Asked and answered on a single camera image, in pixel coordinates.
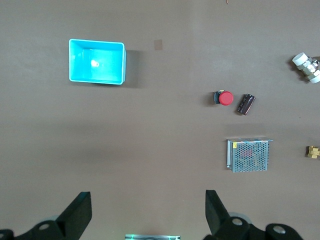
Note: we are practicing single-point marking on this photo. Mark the dark brown cylindrical capacitor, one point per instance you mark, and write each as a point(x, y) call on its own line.
point(246, 104)

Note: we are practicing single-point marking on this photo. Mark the metal mesh power supply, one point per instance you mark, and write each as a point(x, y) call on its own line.
point(250, 156)

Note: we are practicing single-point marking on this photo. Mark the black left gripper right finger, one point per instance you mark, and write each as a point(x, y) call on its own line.
point(217, 220)

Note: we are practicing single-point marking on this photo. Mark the cyan plastic box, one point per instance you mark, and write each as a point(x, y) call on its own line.
point(96, 62)

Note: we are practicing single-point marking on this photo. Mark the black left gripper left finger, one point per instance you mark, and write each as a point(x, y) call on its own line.
point(75, 220)

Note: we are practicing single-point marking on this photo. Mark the red mushroom push button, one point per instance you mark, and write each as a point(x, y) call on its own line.
point(226, 98)

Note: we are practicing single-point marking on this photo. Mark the brown tape patch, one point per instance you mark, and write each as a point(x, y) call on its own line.
point(158, 45)

